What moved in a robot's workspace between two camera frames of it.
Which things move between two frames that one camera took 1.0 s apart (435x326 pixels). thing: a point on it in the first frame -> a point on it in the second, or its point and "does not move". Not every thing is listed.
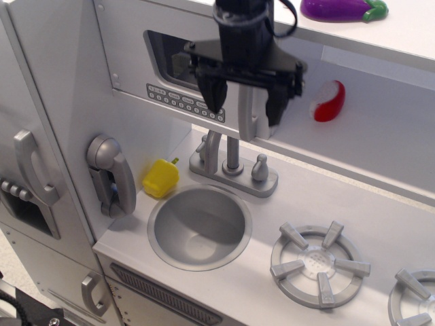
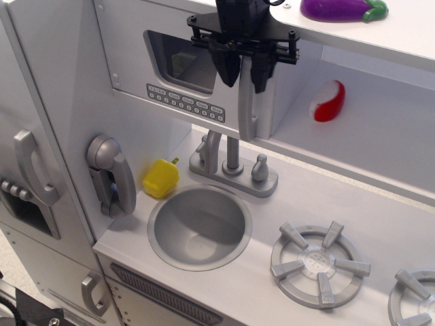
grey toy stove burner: (317, 265) does not move
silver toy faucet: (232, 173) does not move
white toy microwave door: (144, 43) does not move
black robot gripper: (245, 51) -> (242, 28)
